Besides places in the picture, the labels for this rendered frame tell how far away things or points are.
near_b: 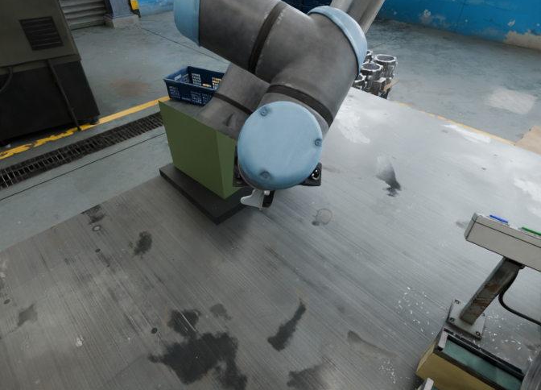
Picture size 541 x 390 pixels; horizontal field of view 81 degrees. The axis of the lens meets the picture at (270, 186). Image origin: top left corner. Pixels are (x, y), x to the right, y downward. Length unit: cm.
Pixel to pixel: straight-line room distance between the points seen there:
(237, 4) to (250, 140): 16
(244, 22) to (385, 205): 77
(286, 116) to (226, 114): 59
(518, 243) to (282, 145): 46
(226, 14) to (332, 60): 13
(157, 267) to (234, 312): 24
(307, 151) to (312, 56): 11
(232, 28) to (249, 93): 55
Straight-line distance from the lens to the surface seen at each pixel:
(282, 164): 34
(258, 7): 41
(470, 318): 86
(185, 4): 42
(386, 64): 298
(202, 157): 94
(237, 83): 95
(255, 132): 34
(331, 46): 40
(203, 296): 81
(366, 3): 86
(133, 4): 700
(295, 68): 38
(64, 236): 107
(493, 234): 67
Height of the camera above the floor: 148
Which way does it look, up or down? 41 degrees down
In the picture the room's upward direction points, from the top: straight up
